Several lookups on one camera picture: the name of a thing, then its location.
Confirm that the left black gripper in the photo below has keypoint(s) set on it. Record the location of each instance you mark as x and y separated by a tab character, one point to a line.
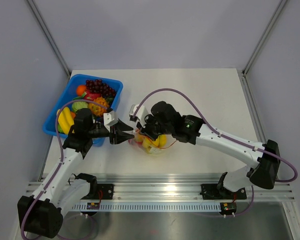
119	136

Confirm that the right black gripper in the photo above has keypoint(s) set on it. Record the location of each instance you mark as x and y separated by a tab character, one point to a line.
145	130

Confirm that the clear zip top bag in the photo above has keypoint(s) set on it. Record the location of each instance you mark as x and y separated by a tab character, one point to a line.
171	141

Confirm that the large yellow banana bunch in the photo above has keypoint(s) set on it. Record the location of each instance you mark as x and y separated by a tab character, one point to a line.
151	146

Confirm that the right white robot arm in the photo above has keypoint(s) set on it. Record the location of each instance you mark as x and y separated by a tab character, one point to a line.
261	159

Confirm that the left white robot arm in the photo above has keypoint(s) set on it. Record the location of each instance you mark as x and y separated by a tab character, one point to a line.
43	212

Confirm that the orange spiky fruit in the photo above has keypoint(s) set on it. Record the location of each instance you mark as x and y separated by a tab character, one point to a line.
100	108

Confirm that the pink dragon fruit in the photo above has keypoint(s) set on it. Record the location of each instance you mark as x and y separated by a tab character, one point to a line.
90	96

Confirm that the green lettuce head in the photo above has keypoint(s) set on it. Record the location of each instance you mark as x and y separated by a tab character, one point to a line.
78	106

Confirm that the purple grape bunch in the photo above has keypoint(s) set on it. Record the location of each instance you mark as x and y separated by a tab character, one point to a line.
99	86

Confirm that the small yellow banana bunch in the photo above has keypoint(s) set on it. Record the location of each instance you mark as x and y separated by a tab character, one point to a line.
65	119

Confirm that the round orange fruit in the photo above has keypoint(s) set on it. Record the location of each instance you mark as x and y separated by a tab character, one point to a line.
80	90

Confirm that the blue plastic bin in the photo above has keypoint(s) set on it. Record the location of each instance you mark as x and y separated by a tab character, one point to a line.
69	94

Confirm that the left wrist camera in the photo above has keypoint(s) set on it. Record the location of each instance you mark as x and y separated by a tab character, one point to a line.
110	119

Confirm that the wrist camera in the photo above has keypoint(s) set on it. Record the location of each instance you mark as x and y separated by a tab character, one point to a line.
110	119
138	113

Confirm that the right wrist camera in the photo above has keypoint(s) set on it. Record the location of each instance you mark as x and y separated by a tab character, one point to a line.
138	113

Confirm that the aluminium mounting rail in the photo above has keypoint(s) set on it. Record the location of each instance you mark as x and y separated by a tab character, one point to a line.
171	187

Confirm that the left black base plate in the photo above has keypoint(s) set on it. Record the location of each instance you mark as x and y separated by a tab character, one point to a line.
104	191

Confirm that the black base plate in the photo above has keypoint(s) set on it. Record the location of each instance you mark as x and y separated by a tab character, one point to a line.
211	191
104	191

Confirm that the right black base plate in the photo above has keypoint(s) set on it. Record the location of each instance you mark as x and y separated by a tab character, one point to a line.
211	191

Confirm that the left aluminium frame post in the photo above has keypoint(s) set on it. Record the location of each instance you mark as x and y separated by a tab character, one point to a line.
39	18

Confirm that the aluminium frame post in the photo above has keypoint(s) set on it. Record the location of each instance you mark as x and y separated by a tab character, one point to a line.
282	4
39	18

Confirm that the white slotted cable duct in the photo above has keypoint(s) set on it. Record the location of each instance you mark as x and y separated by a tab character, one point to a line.
201	207

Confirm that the right aluminium frame post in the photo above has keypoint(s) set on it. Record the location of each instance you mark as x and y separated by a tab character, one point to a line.
282	4

